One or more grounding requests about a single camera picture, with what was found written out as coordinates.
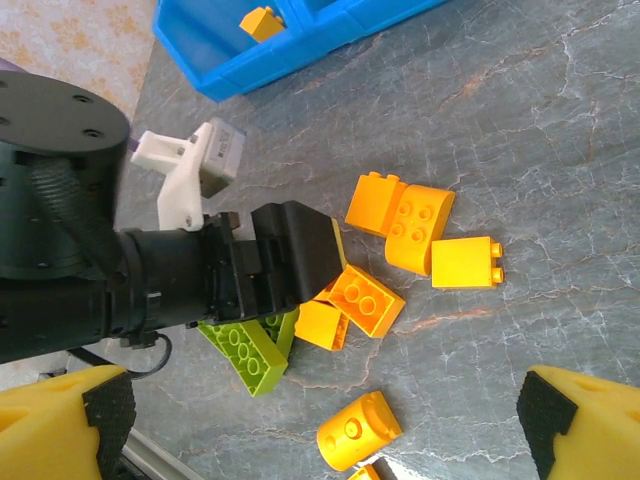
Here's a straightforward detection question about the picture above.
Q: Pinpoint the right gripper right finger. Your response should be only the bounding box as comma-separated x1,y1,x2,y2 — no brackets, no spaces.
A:
516,364,640,480

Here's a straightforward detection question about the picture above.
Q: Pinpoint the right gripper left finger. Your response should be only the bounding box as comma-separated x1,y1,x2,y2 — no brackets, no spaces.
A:
0,364,137,480

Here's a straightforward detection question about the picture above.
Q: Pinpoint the long green lego brick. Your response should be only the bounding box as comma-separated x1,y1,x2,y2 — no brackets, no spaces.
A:
262,307,301,359
197,319,290,399
329,218,350,269

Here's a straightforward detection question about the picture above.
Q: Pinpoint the orange curved lego brick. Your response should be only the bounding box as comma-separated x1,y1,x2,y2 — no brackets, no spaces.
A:
383,183,457,277

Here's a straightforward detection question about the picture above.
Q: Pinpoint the orange cylinder lego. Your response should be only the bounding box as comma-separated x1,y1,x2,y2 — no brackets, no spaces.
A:
315,390,404,472

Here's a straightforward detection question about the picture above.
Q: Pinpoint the blue plastic bin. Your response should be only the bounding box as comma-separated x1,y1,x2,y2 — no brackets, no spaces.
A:
279,0,450,71
152,0,309,105

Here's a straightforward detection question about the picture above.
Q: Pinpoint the aluminium side rail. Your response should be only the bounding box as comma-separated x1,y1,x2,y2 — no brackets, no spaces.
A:
119,427,201,480

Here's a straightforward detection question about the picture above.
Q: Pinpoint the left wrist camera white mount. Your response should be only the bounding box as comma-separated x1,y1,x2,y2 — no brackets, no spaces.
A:
130,117,247,232

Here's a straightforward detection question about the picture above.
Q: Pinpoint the left gripper thin black cable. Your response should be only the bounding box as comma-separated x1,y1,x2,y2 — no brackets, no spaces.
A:
69,330,174,381

